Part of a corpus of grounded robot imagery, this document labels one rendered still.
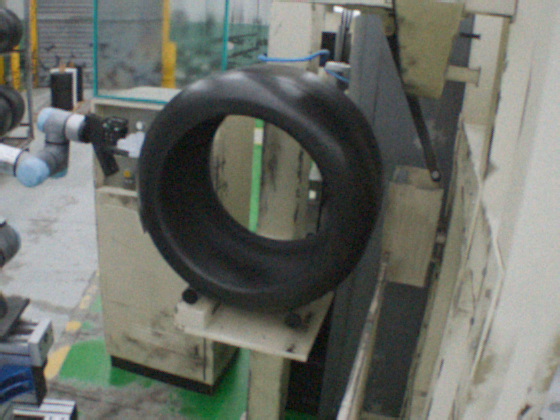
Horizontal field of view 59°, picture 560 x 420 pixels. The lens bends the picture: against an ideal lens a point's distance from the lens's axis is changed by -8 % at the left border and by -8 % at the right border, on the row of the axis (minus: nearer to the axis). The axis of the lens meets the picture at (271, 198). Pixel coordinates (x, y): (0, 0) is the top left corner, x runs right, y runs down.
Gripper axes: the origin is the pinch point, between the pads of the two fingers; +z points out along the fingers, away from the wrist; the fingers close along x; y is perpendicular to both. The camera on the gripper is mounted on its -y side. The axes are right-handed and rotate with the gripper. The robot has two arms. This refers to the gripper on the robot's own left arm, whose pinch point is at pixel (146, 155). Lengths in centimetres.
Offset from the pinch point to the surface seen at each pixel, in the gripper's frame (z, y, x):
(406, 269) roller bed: 73, -20, 21
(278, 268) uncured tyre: 38.2, -27.0, 13.0
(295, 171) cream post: 34.1, -2.9, 28.2
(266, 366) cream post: 39, -75, 28
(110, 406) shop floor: -24, -128, 28
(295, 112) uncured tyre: 39.6, 23.0, -12.1
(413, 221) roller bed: 71, -5, 21
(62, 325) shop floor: -81, -135, 71
